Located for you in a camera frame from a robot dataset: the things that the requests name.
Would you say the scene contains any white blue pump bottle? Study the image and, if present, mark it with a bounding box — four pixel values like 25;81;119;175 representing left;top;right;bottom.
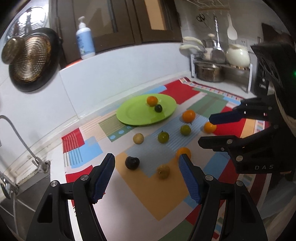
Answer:
76;16;96;60

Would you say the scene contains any wall hanging rack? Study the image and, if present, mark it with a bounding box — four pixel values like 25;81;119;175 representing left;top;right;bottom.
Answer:
187;0;230;11

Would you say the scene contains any steel faucet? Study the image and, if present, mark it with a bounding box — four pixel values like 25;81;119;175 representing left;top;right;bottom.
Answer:
0;115;51;173

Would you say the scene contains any steel skimmer ladle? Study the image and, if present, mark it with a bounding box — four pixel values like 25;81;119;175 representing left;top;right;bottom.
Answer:
211;16;226;63

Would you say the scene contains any steel sink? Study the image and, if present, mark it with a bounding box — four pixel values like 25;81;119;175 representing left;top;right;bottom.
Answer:
0;171;51;241

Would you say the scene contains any colourful patchwork mat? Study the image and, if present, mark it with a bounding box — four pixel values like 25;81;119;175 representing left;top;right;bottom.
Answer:
61;77;273;241

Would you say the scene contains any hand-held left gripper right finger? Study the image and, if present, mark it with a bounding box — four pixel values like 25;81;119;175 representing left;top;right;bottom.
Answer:
179;153;270;241

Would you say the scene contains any white pot rack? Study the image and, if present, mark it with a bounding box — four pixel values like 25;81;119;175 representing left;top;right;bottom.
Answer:
191;53;253;93

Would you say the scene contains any white rice spoon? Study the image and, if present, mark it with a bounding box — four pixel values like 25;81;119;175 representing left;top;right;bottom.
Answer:
227;13;238;40

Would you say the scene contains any steel round lid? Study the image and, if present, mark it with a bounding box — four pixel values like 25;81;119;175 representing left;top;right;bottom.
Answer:
5;6;49;47

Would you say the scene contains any large steel pot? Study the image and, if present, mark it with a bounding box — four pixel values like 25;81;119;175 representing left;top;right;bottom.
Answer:
195;63;224;82

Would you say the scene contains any white round kettle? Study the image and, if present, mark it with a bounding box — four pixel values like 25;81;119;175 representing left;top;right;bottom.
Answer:
226;45;250;67

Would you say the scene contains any dark brown window frame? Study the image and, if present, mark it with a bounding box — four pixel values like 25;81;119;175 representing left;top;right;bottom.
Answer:
51;0;183;66

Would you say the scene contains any green plate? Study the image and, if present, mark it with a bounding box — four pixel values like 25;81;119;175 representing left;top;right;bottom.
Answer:
116;94;177;126

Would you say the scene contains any golden mesh strainer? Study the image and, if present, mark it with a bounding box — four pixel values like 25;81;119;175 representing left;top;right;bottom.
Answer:
13;35;52;81

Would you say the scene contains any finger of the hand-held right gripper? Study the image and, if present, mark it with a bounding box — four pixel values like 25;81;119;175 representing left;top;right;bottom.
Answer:
198;125;278;153
209;97;274;126

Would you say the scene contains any black hanging wok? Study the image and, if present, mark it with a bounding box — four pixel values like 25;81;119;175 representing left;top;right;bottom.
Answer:
9;28;63;92

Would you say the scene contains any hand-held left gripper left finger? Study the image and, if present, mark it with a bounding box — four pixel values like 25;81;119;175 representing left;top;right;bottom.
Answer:
26;152;115;241

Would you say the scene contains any white handled pan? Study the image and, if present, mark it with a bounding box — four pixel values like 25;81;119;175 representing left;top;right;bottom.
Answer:
180;44;212;60
183;36;206;48

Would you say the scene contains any small steel lidded pot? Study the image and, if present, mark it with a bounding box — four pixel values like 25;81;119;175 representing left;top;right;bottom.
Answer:
202;34;219;48

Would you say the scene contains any brass ladle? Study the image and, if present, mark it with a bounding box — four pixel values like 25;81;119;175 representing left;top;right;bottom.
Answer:
1;37;25;65

